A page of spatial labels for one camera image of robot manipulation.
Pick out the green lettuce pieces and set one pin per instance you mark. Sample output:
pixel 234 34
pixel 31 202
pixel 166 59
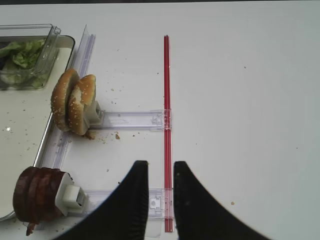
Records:
pixel 20 55

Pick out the clear rail lower right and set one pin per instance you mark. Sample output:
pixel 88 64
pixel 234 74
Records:
pixel 160 202

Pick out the clear rail upper right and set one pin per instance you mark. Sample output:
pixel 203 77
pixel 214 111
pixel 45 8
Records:
pixel 154 120

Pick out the stack of meat slices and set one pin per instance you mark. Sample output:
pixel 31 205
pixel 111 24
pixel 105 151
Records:
pixel 34 196

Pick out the clear plastic container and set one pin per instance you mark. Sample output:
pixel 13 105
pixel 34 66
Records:
pixel 37 77

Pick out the sesame bun top rear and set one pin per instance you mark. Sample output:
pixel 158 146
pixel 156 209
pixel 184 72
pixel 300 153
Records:
pixel 83 93

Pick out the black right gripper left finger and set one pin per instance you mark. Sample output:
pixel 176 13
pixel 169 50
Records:
pixel 123 215

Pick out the sesame bun top front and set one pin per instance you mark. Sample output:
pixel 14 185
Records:
pixel 60 98

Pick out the metal baking tray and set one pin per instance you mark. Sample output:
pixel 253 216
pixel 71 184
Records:
pixel 25 120

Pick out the white pusher block bun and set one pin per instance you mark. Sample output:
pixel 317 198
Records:
pixel 93 115

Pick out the right red rail strip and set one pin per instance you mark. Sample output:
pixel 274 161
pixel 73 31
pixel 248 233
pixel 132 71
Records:
pixel 168 219

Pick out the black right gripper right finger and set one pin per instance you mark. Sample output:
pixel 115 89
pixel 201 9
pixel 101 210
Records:
pixel 199 216

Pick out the white pusher block meat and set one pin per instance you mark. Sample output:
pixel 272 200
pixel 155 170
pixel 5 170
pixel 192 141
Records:
pixel 70 198

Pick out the sesame bun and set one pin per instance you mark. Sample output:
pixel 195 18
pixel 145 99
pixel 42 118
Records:
pixel 83 93
pixel 60 98

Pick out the clear vertical rail right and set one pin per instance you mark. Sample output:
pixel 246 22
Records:
pixel 57 141

